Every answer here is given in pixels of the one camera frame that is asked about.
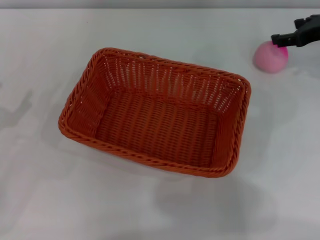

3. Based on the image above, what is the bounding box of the pink toy peach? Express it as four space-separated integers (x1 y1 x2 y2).
253 41 290 75

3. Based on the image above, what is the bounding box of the orange woven plastic basket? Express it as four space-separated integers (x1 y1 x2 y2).
57 47 252 179

